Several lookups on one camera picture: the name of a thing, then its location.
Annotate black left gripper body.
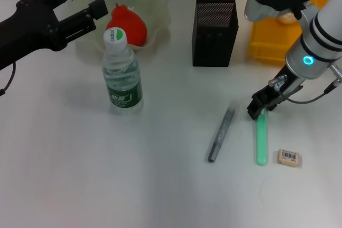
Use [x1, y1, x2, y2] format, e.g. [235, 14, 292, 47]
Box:
[0, 0, 67, 70]

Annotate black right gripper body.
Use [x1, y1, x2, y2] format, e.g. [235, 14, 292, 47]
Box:
[252, 66, 305, 111]

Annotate mint green pen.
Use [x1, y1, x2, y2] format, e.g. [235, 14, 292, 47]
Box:
[252, 109, 268, 166]

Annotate red-orange toy fruit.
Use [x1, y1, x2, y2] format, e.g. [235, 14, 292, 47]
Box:
[106, 3, 148, 47]

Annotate beige eraser with barcode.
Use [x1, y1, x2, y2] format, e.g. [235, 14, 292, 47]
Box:
[276, 148, 304, 168]

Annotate clear green-label water bottle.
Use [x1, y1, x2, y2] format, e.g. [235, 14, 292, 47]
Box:
[102, 27, 144, 114]

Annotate white paper ball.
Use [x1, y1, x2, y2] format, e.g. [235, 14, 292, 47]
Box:
[277, 11, 297, 25]

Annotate grey pen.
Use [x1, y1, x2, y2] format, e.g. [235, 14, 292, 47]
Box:
[207, 100, 240, 163]

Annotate green glass fruit bowl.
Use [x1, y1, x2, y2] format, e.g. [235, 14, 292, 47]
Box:
[74, 0, 172, 58]

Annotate black mesh pen holder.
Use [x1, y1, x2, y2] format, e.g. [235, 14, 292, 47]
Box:
[191, 0, 240, 67]

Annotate yellow plastic bin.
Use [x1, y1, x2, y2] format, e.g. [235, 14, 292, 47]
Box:
[248, 0, 336, 66]

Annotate grey right wrist cable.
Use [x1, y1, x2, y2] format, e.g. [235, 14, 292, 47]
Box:
[277, 64, 342, 104]

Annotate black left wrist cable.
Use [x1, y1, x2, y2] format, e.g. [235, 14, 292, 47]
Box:
[0, 62, 17, 97]

